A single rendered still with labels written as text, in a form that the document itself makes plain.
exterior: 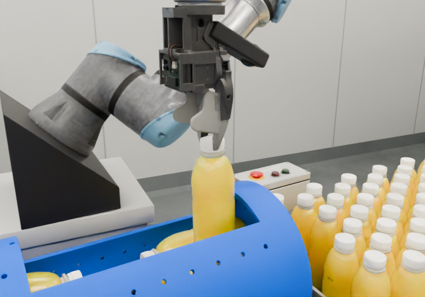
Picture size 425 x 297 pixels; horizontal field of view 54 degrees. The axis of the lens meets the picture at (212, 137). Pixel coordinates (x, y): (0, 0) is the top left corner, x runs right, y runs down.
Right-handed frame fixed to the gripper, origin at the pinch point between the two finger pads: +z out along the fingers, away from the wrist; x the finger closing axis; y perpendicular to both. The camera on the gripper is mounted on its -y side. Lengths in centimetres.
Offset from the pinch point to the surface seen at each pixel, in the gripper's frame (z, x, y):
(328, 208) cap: 23.8, -5.9, -34.2
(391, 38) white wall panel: 10, -226, -346
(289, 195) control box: 29, -24, -39
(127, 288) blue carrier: 14.9, 9.4, 18.3
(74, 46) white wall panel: 8, -262, -40
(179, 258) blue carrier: 13.9, 8.3, 10.3
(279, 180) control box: 24.1, -24.6, -35.2
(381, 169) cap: 24, -15, -64
